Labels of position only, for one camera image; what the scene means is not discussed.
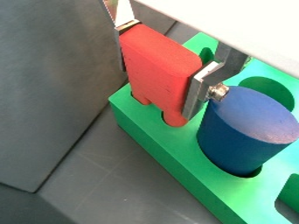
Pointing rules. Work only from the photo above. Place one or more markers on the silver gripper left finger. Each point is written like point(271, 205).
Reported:
point(122, 17)

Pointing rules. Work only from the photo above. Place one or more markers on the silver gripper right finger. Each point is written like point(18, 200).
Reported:
point(207, 81)

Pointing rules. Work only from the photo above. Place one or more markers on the red square-circle peg object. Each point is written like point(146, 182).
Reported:
point(160, 67)

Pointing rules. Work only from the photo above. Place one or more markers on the green shape sorting board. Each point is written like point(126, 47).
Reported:
point(241, 200)

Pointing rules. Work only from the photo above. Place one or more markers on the dark blue cylinder peg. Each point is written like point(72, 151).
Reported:
point(245, 130)

